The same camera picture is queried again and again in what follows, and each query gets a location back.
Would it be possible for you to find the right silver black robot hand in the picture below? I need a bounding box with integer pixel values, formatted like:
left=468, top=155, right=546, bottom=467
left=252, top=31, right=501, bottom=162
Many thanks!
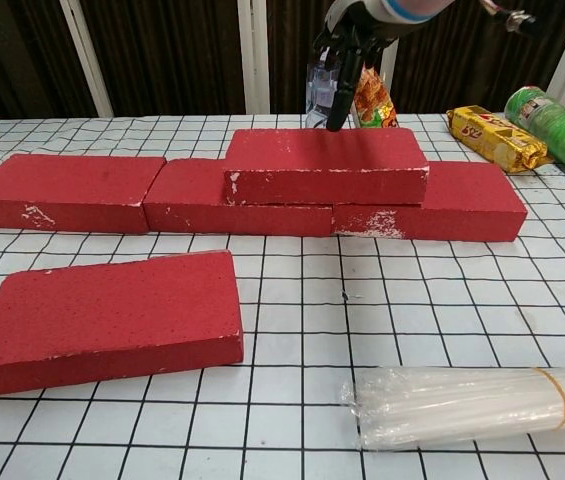
left=313, top=0, right=398, bottom=132

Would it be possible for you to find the small clear water bottle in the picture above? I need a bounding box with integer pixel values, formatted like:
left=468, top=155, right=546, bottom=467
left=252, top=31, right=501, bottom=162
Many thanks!
left=304, top=54, right=343, bottom=130

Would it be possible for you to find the white black checkered tablecloth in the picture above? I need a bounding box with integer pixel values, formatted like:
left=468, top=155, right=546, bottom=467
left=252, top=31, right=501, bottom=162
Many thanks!
left=0, top=113, right=565, bottom=480

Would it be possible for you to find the orange green snack bag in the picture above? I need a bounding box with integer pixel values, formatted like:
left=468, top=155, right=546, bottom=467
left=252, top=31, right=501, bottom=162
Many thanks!
left=354, top=67, right=401, bottom=130

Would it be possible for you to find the gold biscuit pack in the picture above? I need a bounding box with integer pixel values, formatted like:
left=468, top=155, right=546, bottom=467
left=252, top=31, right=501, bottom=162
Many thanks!
left=446, top=104, right=554, bottom=175

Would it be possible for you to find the clear wrapped straw bundle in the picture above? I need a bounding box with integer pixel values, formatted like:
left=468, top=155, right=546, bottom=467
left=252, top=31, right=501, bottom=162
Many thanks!
left=341, top=365, right=565, bottom=451

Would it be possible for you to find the green chip can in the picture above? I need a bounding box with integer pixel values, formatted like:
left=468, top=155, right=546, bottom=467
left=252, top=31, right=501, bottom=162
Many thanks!
left=504, top=85, right=565, bottom=176

